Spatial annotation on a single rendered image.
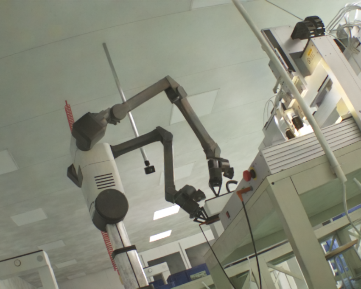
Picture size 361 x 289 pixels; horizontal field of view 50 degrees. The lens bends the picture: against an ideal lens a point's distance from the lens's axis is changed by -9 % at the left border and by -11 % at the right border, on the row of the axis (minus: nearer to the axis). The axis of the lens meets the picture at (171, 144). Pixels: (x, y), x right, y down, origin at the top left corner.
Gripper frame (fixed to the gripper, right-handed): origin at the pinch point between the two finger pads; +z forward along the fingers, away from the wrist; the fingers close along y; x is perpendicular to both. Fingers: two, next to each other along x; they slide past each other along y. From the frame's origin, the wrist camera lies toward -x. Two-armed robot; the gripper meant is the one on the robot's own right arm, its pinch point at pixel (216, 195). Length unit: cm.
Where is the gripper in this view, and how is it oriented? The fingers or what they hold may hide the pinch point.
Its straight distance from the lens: 226.6
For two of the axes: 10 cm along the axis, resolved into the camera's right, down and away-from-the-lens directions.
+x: -10.0, 0.9, -0.4
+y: 0.0, 4.2, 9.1
